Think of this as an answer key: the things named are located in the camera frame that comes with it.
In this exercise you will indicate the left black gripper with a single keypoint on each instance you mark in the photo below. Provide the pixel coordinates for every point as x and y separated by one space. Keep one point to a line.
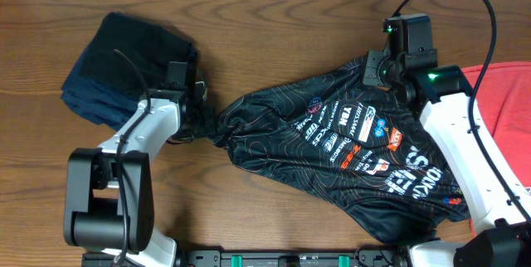
209 115

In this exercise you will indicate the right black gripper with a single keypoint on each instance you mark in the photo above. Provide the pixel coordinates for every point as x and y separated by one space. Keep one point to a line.
374 57

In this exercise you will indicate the black jersey with orange contour lines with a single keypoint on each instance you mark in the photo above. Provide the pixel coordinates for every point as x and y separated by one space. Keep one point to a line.
352 145

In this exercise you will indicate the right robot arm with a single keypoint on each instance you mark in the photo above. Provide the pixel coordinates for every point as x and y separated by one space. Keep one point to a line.
499 205

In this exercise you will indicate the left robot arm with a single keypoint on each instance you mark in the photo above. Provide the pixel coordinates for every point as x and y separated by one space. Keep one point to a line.
109 196

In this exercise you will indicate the folded dark navy clothes stack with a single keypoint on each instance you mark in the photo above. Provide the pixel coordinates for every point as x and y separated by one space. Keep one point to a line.
104 85

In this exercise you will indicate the red shirt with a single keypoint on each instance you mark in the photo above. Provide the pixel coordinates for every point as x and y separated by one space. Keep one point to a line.
504 102

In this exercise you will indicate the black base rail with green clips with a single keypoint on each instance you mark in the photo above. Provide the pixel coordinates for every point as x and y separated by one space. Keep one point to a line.
365 257

